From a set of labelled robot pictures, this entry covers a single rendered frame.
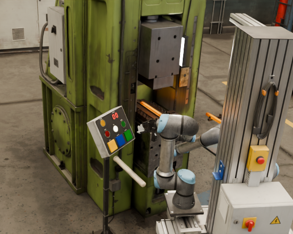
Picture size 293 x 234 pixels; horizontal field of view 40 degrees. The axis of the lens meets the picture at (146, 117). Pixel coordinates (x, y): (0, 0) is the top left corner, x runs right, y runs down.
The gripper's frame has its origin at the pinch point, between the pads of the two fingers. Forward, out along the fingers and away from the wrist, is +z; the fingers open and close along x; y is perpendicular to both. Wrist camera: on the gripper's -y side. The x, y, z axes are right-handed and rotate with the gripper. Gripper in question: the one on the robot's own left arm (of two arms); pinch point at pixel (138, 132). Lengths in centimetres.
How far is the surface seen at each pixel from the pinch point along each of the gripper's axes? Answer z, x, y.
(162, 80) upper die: -8, -43, 28
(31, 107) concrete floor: 284, -140, 41
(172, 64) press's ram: -17, -51, 36
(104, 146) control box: 11.9, 27.1, 2.3
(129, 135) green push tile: 10.4, -0.2, -0.6
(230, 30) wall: 237, -783, 23
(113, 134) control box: 11.1, 14.7, 6.5
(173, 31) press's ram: -30, -49, 60
